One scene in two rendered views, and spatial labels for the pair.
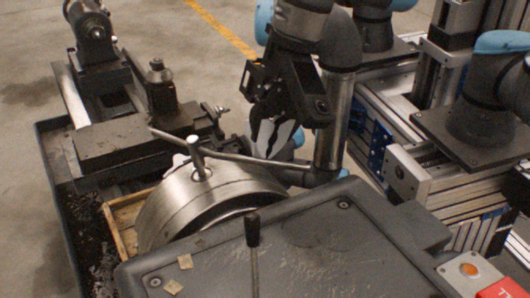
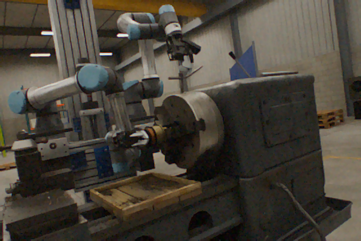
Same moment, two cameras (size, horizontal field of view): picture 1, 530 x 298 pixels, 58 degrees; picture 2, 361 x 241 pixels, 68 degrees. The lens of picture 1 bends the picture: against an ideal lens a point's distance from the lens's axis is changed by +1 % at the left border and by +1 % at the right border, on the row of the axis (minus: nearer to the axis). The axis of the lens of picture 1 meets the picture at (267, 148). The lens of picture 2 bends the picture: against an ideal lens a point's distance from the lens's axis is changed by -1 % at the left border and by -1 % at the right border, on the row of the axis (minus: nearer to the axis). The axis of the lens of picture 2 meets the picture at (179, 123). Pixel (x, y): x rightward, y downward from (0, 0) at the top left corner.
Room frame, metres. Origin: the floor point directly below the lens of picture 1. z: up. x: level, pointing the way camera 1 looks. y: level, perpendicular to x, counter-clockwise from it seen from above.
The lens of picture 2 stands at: (0.78, 1.24, 1.17)
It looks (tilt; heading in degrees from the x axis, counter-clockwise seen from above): 3 degrees down; 265
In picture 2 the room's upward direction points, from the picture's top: 9 degrees counter-clockwise
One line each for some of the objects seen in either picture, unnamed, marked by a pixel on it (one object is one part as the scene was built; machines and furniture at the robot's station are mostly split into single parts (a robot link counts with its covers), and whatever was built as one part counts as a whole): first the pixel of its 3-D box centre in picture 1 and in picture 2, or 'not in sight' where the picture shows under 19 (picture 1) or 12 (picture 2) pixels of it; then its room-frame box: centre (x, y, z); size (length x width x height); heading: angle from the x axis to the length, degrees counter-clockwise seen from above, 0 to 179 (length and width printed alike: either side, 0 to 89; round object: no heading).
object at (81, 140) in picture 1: (147, 131); (35, 203); (1.19, 0.37, 0.95); 0.43 x 0.17 x 0.05; 118
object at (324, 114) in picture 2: not in sight; (321, 118); (-4.23, -6.48, 0.22); 1.25 x 0.86 x 0.44; 32
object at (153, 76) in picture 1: (158, 72); (24, 144); (1.22, 0.31, 1.13); 0.08 x 0.08 x 0.03
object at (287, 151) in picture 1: (280, 139); (116, 139); (0.97, -0.03, 1.08); 0.11 x 0.08 x 0.09; 117
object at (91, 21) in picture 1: (93, 39); not in sight; (1.71, 0.67, 1.01); 0.30 x 0.20 x 0.29; 28
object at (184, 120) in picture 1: (168, 117); (40, 183); (1.20, 0.30, 0.99); 0.20 x 0.10 x 0.05; 28
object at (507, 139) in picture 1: (484, 109); (133, 109); (0.90, -0.49, 1.21); 0.15 x 0.15 x 0.10
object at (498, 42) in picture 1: (502, 65); (131, 91); (0.90, -0.49, 1.33); 0.13 x 0.12 x 0.14; 16
